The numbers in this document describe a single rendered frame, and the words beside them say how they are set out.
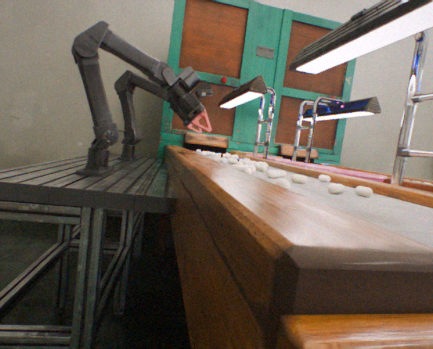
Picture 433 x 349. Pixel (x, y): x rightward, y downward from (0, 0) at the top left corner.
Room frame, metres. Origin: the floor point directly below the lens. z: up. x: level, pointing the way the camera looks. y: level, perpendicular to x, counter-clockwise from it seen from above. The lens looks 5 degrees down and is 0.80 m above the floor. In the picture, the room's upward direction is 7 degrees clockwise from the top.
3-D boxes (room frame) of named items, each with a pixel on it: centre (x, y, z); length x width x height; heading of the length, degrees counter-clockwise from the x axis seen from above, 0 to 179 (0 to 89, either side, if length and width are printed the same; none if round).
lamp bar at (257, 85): (1.49, -0.06, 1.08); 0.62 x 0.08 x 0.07; 13
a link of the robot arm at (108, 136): (0.91, 0.38, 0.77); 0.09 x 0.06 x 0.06; 32
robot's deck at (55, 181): (1.24, 0.19, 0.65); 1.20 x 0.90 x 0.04; 9
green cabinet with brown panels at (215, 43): (2.29, -0.20, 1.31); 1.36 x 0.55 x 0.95; 103
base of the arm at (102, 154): (0.90, 0.39, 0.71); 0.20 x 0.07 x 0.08; 9
